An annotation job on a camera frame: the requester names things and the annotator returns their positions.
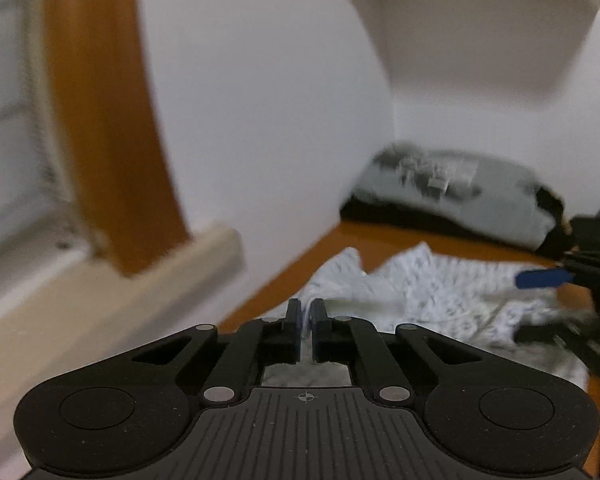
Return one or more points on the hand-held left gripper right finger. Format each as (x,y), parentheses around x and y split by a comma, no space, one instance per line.
(322,332)

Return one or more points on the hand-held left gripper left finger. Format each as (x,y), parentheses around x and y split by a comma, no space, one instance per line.
(292,332)

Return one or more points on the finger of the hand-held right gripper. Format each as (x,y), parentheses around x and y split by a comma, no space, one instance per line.
(542,278)
(545,333)

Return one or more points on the patterned white pajama shirt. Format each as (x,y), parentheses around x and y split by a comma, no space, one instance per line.
(430,295)

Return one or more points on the grey printed t-shirt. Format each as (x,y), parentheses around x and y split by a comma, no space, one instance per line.
(455,195)

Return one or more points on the black garment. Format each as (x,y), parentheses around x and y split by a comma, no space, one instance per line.
(380,215)

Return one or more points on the grey window blind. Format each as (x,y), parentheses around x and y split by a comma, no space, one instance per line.
(5,110)

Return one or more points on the white wall shelf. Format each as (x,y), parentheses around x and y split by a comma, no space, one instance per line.
(480,30)

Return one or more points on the wooden window frame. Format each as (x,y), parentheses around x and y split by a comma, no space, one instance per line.
(115,135)

